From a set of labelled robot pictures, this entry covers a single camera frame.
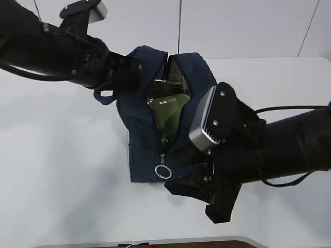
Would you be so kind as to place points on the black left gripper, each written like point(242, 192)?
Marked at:
point(68, 53)

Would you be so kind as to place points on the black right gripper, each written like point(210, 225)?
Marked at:
point(239, 129)

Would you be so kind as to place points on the green cucumber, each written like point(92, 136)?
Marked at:
point(164, 139)

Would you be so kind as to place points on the dark navy insulated lunch bag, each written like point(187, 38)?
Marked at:
point(162, 75)

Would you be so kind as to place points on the glass container with green lid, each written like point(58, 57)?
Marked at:
point(167, 112)

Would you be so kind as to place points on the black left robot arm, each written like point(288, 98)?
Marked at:
point(38, 50)

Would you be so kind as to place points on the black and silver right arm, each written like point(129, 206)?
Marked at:
point(257, 151)

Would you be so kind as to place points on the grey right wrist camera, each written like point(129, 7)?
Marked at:
point(199, 134)

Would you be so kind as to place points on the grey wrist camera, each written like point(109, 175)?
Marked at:
point(95, 8)
point(199, 134)

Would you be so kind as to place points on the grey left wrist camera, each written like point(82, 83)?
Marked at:
point(95, 8)

